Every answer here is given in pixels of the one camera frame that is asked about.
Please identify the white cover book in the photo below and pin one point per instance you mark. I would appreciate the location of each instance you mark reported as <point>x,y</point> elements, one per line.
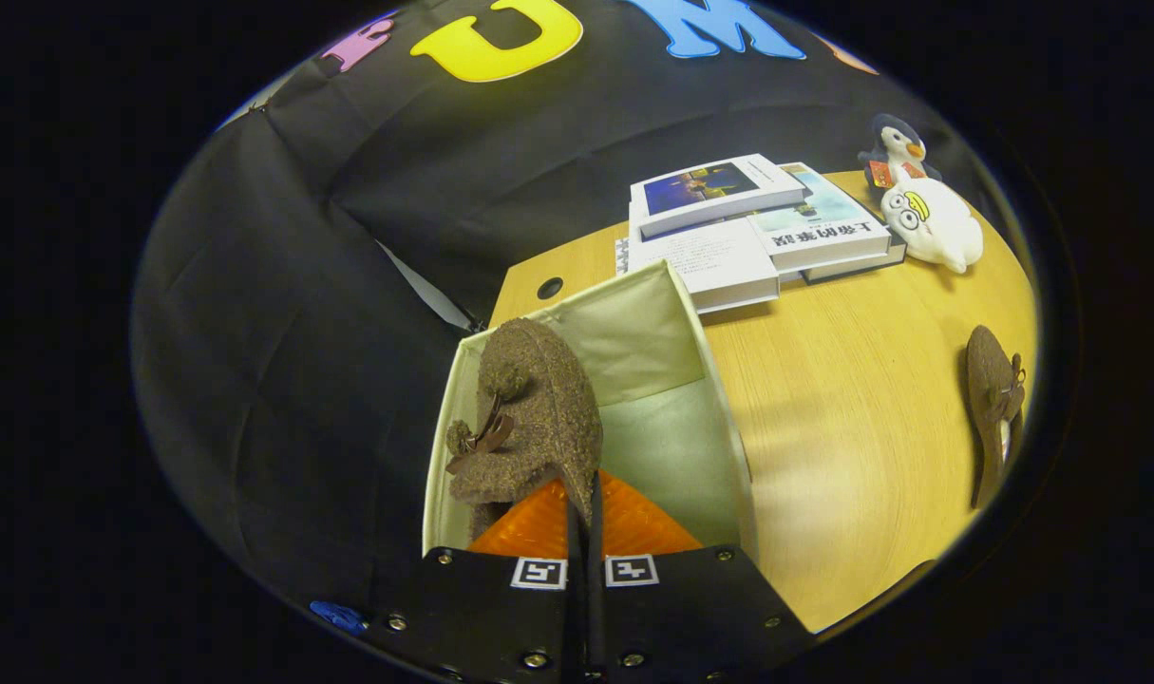
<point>709,271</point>

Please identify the green fabric storage box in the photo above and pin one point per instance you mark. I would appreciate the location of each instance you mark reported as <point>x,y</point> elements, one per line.
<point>671,446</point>

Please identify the penguin plush toy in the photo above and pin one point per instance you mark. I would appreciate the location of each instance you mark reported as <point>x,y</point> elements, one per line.
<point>895,142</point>

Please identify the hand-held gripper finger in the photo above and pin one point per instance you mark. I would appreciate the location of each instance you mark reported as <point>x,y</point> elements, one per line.
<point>575,608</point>
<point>597,608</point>

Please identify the brown fuzzy shoe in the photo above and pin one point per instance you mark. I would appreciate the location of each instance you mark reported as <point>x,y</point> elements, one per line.
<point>987,389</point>
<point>539,408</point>

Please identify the white seal plush toy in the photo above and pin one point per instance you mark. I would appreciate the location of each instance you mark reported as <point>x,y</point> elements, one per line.
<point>937,233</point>

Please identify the dark cover book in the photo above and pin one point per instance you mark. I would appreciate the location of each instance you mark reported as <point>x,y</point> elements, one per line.
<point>861,264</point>

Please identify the blue object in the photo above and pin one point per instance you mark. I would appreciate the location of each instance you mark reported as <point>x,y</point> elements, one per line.
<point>337,616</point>

